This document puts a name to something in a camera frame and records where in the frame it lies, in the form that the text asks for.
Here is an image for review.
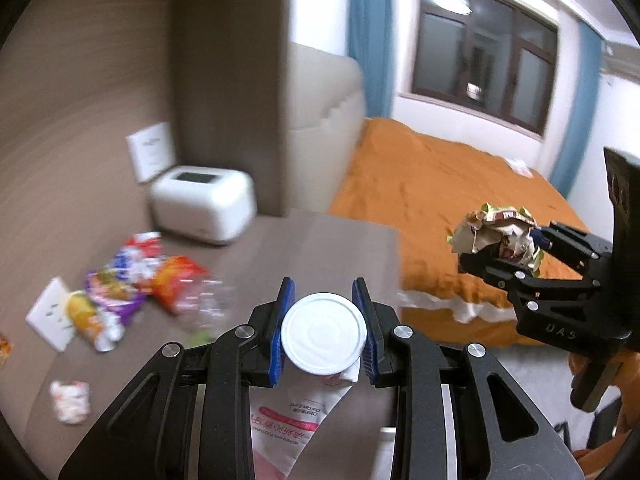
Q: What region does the crumpled white orange wrapper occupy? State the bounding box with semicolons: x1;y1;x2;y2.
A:
48;380;92;426

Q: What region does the orange snack packet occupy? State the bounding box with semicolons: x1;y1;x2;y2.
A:
150;255;209;314

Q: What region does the paper food wrapper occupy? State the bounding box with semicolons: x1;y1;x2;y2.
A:
447;202;549;279

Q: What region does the red white snack packet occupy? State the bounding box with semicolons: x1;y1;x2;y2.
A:
112;231;167;287

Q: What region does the bed with orange cover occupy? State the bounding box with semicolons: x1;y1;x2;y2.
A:
327;117;623;350

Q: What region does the yellow snack packet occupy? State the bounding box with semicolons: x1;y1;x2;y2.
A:
65;290;126;354

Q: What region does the blue curtain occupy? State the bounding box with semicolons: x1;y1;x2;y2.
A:
348;0;397;122
550;22;604;197

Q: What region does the purple snack packet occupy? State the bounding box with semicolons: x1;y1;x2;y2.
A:
84;267;149;327

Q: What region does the white countertop appliance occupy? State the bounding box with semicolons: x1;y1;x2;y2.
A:
150;164;259;247

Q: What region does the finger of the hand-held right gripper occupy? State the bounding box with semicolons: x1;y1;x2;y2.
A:
459;251;603;306
535;220;615;273

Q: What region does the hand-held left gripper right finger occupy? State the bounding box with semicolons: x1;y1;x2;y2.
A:
351;276;584;480

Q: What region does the white air conditioner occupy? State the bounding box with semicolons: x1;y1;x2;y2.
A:
601;40;640;82

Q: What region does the clear plastic wrapper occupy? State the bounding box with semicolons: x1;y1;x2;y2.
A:
177;275;239;337

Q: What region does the white wall socket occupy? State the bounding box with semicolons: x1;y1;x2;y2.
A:
25;277;74;353

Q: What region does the white pink toothpaste tube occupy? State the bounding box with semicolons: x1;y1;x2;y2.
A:
248;292;367;480

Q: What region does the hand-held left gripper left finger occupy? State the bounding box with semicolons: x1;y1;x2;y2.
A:
57;277;297;480

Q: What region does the beige bed headboard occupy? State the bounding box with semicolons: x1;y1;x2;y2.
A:
289;42;366;213

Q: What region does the dark framed window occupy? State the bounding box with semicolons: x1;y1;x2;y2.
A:
397;0;561;142

